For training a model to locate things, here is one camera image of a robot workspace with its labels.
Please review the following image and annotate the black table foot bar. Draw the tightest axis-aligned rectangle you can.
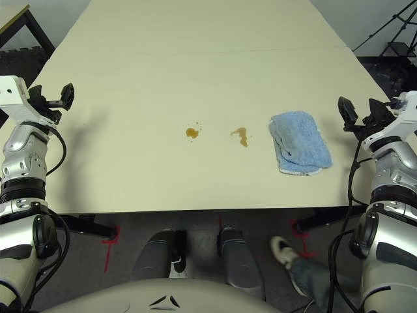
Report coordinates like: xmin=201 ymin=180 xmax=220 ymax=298
xmin=295 ymin=205 xmax=372 ymax=233
xmin=55 ymin=213 xmax=118 ymax=238

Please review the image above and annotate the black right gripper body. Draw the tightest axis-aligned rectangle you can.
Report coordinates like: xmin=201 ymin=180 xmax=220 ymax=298
xmin=344 ymin=104 xmax=397 ymax=140

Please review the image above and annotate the white sneaker of bystander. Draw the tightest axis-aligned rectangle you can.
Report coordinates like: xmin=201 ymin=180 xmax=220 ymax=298
xmin=270 ymin=236 xmax=302 ymax=270

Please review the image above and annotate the black tripod stand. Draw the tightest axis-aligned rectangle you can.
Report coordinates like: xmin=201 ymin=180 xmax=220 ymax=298
xmin=353 ymin=0 xmax=417 ymax=59

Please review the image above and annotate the grey right robot leg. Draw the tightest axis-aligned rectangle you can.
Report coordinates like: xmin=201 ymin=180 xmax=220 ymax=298
xmin=216 ymin=228 xmax=266 ymax=301

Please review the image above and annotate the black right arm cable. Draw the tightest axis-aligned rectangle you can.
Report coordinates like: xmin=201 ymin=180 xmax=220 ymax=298
xmin=327 ymin=136 xmax=372 ymax=313

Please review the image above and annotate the blue terry cloth rag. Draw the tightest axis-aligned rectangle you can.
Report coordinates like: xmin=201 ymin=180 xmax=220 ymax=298
xmin=268 ymin=110 xmax=334 ymax=177

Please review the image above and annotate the grey robot torso shell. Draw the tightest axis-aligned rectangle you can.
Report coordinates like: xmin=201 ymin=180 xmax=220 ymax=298
xmin=38 ymin=276 xmax=284 ymax=313

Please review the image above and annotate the black left wrist cable loop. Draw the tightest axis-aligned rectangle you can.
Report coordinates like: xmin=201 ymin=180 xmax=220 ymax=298
xmin=45 ymin=125 xmax=68 ymax=177

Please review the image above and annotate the black left camera cable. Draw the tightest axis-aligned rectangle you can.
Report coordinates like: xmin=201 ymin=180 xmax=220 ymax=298
xmin=22 ymin=208 xmax=71 ymax=310

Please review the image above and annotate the beige side table black frame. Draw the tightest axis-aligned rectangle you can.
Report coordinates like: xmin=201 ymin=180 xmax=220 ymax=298
xmin=0 ymin=0 xmax=56 ymax=121

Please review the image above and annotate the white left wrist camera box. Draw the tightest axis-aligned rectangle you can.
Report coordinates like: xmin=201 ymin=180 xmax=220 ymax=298
xmin=0 ymin=75 xmax=63 ymax=127

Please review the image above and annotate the black foam floor mat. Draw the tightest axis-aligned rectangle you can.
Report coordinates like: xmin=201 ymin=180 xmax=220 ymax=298
xmin=0 ymin=45 xmax=55 ymax=78
xmin=356 ymin=57 xmax=417 ymax=102

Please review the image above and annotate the grey left robot leg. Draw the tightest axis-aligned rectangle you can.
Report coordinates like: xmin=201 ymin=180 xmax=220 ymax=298
xmin=132 ymin=230 xmax=188 ymax=288

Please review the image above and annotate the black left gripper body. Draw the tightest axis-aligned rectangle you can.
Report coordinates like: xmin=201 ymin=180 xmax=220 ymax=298
xmin=29 ymin=94 xmax=65 ymax=126

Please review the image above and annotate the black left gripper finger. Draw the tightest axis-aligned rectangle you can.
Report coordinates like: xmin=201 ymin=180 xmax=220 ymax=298
xmin=28 ymin=84 xmax=46 ymax=101
xmin=59 ymin=83 xmax=75 ymax=112

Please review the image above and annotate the brown spill with small droplets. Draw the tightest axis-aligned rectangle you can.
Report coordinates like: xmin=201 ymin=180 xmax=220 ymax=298
xmin=185 ymin=121 xmax=203 ymax=140

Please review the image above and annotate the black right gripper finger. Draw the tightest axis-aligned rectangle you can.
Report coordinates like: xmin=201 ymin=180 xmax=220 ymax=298
xmin=338 ymin=96 xmax=358 ymax=132
xmin=367 ymin=97 xmax=388 ymax=121

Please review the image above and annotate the grey robot leg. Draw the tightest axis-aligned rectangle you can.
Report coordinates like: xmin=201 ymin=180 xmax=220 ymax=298
xmin=132 ymin=230 xmax=188 ymax=288
xmin=216 ymin=228 xmax=266 ymax=301

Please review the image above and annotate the elongated brown liquid spill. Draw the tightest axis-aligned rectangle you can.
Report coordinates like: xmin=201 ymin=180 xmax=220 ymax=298
xmin=229 ymin=127 xmax=250 ymax=148

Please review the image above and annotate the bystander leg in jeans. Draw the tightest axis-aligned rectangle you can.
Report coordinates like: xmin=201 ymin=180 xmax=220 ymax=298
xmin=288 ymin=256 xmax=332 ymax=309

